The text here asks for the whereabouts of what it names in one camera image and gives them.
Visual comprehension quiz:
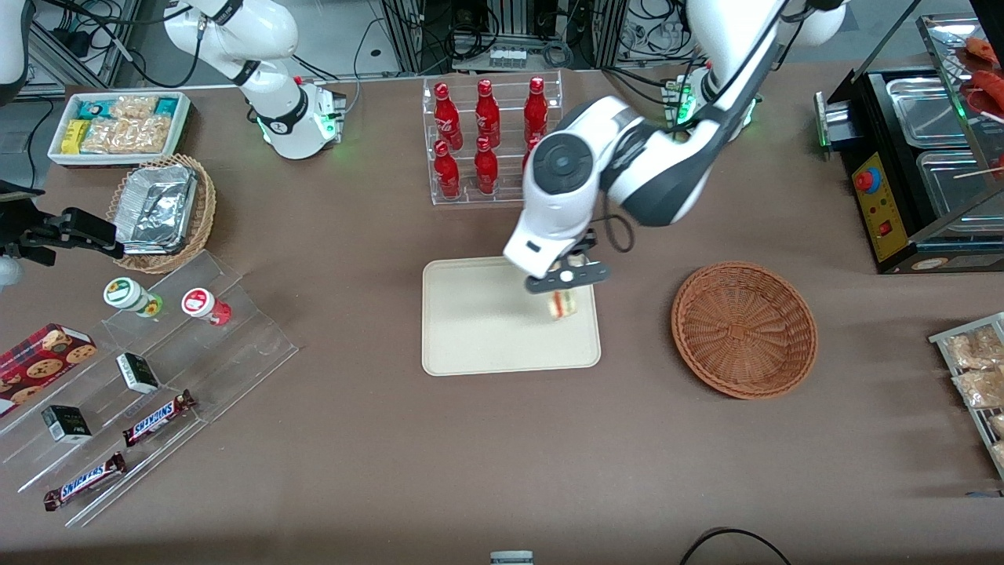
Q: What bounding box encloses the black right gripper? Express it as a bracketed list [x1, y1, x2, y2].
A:
[0, 182, 125, 268]

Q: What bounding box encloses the beige plastic tray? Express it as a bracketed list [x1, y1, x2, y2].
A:
[422, 252, 602, 377]

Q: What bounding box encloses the light wicker basket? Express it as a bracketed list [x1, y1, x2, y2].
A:
[106, 153, 217, 275]

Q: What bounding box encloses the brown wicker basket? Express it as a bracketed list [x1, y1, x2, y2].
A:
[671, 261, 818, 400]

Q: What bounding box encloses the tray of packaged snacks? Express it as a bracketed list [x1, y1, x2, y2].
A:
[929, 312, 1004, 481]

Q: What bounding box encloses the green lid cup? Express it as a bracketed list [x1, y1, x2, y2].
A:
[103, 277, 164, 318]

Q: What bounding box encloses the stack of foil trays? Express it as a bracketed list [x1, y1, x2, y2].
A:
[114, 165, 198, 256]

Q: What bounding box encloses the white rectangular snack bin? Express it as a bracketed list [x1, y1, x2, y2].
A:
[47, 91, 193, 168]

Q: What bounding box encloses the clear cracker snack bag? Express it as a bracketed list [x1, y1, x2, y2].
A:
[81, 119, 130, 154]
[951, 367, 1004, 409]
[125, 116, 172, 154]
[110, 96, 158, 120]
[944, 326, 1004, 370]

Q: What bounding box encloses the clear acrylic bottle rack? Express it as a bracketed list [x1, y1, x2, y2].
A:
[422, 69, 564, 206]

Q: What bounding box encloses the red lid cup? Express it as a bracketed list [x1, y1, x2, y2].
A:
[181, 287, 232, 326]

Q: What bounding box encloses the red tartan cookie box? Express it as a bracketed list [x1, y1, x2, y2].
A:
[0, 323, 98, 417]

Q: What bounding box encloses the small black box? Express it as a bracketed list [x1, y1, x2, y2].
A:
[41, 405, 93, 445]
[116, 352, 161, 395]

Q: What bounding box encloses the clear acrylic stepped display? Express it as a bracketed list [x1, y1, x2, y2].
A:
[0, 250, 300, 528]

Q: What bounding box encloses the Snickers chocolate bar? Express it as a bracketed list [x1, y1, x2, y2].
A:
[43, 451, 128, 512]
[122, 390, 197, 448]

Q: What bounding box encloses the black food warmer machine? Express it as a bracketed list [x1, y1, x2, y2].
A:
[813, 12, 1004, 275]

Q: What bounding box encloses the steel food pan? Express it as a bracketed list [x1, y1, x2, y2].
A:
[916, 149, 1004, 222]
[886, 76, 973, 150]

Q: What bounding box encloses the red sausage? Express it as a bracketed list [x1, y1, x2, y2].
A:
[965, 35, 1003, 65]
[971, 69, 1004, 118]

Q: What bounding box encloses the black cable loop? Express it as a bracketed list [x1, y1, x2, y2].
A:
[678, 527, 795, 565]

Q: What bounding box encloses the aluminium equipment frame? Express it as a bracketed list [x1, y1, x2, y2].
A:
[380, 0, 628, 75]

